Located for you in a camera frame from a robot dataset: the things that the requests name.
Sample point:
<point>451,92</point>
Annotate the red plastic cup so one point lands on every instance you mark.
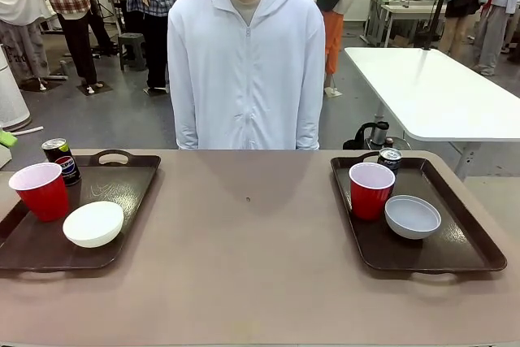
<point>42,200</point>
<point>367,200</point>

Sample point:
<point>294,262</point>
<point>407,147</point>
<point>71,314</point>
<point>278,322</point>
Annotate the black Pepsi can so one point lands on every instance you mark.
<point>65,164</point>
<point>391,157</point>

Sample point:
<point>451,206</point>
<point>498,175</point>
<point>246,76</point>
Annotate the white plastic bowl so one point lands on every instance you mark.
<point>412,219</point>
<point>93,227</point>

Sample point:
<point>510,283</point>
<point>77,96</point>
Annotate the person's right forearm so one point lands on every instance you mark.
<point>185,123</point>

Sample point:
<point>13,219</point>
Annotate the person's left forearm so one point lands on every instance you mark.
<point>308,123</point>

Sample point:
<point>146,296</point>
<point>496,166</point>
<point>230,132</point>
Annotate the person in white hoodie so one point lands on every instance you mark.
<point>243,70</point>

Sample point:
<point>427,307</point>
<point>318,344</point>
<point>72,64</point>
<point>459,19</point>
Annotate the silver thermos bottle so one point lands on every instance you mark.
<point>381,132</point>

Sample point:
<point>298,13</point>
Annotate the dark brown serving tray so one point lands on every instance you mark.
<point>447,249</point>
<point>122,184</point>

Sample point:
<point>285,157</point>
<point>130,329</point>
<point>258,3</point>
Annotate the bystander in orange shorts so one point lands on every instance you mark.
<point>335,18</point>

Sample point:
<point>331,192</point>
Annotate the grey plastic stool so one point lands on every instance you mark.
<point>132,48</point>

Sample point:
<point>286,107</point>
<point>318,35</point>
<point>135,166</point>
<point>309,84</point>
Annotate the white folding table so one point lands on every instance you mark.
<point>438,91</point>

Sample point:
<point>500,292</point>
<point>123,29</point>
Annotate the grey background workbench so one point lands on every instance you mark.
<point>390,11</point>

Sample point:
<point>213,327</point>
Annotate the black stand pole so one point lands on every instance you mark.
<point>438,5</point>

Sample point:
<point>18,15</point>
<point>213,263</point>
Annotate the white tube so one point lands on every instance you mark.
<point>28,129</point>

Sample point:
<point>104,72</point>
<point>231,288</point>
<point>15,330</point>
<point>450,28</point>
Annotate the green block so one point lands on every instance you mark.
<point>8,138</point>

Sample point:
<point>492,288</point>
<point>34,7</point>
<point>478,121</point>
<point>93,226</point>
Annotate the white cylindrical appliance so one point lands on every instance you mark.
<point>10,95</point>

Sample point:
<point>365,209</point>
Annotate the bystander in light blue shirt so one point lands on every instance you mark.
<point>497,9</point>

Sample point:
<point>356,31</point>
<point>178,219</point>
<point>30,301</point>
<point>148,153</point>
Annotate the bystander in white shirt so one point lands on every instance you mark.
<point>20,5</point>

